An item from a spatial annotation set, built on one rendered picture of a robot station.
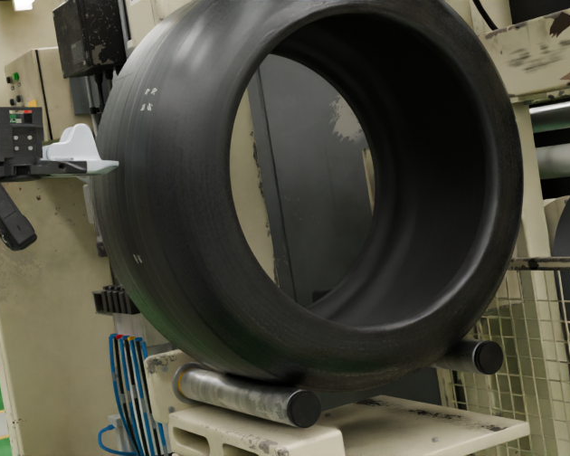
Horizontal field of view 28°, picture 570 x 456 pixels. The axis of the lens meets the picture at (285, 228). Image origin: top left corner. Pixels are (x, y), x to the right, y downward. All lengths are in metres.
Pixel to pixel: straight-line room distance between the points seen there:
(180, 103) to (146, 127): 0.05
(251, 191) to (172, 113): 0.45
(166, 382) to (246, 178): 0.33
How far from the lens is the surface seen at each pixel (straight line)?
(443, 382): 1.94
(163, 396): 1.66
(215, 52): 1.33
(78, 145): 1.35
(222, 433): 1.50
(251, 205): 1.74
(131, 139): 1.36
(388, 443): 1.54
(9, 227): 1.31
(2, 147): 1.31
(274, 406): 1.39
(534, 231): 1.97
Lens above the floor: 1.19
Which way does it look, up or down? 3 degrees down
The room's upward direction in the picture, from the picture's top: 9 degrees counter-clockwise
